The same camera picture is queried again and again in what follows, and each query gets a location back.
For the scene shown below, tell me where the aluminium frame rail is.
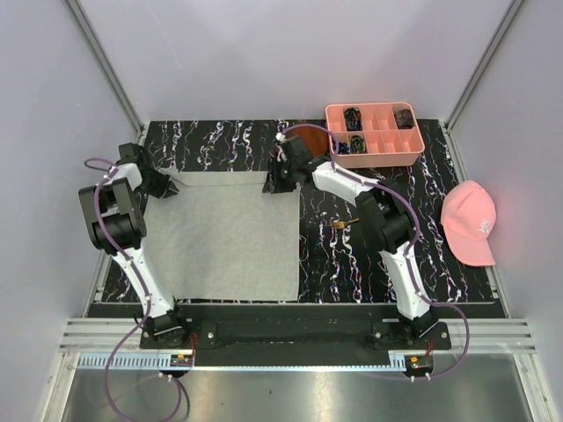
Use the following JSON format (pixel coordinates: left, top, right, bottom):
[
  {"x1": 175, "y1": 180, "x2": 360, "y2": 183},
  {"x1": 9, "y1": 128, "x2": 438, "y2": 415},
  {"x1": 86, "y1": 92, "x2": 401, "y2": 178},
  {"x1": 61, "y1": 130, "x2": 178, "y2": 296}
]
[{"x1": 59, "y1": 318, "x2": 536, "y2": 354}]

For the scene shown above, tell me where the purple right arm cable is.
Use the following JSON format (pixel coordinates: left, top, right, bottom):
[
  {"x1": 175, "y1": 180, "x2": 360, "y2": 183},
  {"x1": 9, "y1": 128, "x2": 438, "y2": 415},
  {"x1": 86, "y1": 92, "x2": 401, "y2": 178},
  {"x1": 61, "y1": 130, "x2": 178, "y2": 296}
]
[{"x1": 274, "y1": 123, "x2": 470, "y2": 381}]

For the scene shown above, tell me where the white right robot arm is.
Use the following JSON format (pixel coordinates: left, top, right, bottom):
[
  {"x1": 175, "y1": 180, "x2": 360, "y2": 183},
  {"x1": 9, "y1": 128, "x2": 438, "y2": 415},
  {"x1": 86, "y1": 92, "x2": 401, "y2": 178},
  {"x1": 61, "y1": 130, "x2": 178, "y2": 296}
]
[{"x1": 263, "y1": 133, "x2": 437, "y2": 349}]

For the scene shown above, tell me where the grey cloth napkin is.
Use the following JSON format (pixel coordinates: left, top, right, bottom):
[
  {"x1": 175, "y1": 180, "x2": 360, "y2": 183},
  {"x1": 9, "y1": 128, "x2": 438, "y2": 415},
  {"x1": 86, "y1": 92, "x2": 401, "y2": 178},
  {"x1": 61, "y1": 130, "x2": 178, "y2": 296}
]
[{"x1": 144, "y1": 168, "x2": 300, "y2": 302}]

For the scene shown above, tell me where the gold fork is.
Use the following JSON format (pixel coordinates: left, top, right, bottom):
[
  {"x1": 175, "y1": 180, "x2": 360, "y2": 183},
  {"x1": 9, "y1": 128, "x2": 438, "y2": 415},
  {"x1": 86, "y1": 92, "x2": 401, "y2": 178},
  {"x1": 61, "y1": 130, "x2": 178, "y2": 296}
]
[{"x1": 331, "y1": 218, "x2": 360, "y2": 229}]

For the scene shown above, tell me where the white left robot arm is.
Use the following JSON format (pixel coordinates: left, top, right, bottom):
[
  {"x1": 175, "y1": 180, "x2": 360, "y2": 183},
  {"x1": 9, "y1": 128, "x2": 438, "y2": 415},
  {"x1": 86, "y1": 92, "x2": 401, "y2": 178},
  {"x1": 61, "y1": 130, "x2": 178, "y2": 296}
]
[{"x1": 78, "y1": 143, "x2": 190, "y2": 348}]

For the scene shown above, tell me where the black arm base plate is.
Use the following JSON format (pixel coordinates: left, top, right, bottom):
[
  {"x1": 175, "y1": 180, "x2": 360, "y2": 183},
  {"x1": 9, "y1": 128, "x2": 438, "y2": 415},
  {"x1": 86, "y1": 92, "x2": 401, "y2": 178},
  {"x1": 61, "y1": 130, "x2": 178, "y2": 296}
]
[{"x1": 139, "y1": 319, "x2": 450, "y2": 351}]

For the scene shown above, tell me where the blue patterned item in tray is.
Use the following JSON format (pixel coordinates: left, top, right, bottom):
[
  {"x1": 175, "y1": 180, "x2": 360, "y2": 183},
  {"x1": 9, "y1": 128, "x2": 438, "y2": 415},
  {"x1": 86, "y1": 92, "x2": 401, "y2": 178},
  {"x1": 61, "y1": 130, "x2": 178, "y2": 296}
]
[{"x1": 332, "y1": 141, "x2": 350, "y2": 156}]

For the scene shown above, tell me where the pink compartment organizer tray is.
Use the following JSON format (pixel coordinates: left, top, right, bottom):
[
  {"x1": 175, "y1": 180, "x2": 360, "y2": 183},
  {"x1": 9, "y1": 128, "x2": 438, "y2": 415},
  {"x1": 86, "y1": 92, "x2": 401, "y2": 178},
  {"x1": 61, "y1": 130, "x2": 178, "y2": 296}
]
[{"x1": 325, "y1": 102, "x2": 425, "y2": 169}]

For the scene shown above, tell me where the pink baseball cap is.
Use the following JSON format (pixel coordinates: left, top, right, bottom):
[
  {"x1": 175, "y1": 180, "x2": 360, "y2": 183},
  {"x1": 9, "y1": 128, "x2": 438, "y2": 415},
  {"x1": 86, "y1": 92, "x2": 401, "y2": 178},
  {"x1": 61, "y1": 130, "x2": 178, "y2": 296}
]
[{"x1": 440, "y1": 180, "x2": 496, "y2": 267}]

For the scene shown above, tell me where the colourful item in tray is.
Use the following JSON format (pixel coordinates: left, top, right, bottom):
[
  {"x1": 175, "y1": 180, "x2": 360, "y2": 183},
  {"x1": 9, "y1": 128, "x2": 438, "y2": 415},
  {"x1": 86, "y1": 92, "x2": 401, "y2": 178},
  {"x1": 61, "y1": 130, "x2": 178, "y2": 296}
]
[{"x1": 348, "y1": 135, "x2": 367, "y2": 154}]

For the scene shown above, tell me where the dark patterned item in tray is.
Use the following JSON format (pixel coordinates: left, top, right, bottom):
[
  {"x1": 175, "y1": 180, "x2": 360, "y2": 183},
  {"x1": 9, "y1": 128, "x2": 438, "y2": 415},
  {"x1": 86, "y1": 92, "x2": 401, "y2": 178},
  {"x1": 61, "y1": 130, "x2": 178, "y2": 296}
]
[{"x1": 393, "y1": 108, "x2": 415, "y2": 130}]

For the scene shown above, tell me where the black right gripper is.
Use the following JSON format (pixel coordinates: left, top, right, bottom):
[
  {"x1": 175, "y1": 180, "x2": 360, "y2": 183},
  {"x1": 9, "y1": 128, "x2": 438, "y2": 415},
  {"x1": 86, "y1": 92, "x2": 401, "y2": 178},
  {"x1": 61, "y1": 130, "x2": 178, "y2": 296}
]
[{"x1": 262, "y1": 157, "x2": 297, "y2": 194}]

